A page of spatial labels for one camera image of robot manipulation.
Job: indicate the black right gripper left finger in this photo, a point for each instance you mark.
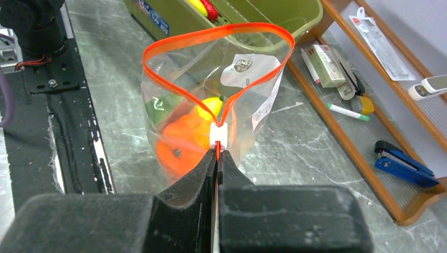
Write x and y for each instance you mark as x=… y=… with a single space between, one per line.
x=178 y=219

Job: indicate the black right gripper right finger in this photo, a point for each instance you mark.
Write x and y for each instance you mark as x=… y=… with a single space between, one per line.
x=286 y=218

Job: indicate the orange tangerine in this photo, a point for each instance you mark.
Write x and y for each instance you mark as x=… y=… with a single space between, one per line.
x=182 y=145

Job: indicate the watermelon slice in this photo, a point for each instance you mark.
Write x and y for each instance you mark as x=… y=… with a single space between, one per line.
x=159 y=108

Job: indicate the yellow banana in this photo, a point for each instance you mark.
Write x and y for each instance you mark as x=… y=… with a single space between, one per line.
x=214 y=104

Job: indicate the clear zip top bag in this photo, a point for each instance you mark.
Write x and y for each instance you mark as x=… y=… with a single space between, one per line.
x=211 y=89

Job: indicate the green white marker pen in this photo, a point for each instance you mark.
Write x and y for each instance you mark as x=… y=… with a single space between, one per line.
x=347 y=112

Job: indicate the blue stapler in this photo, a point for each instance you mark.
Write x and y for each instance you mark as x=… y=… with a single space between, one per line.
x=394 y=161

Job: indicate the yellow grey small object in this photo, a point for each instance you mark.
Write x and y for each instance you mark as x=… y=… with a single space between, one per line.
x=362 y=105

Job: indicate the white tape dispenser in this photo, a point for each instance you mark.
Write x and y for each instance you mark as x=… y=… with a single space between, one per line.
x=352 y=86

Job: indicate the white green box lower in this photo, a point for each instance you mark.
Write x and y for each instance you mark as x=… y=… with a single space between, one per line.
x=326 y=66

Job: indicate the white pink tube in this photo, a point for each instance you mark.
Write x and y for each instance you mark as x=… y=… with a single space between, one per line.
x=309 y=66

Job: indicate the orange wooden shelf rack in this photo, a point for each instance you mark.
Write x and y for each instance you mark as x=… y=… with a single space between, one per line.
x=405 y=202

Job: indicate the olive green plastic bin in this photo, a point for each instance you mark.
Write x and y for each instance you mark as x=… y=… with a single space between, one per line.
x=163 y=19

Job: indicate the red chili pepper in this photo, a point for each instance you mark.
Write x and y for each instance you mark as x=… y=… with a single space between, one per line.
x=212 y=13

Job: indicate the white flat packet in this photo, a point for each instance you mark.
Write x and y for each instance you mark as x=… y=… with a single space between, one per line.
x=380 y=46

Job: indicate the white grey small device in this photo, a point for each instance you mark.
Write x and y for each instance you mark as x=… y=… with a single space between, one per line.
x=428 y=88

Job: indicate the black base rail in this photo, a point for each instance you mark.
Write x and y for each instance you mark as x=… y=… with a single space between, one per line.
x=53 y=143

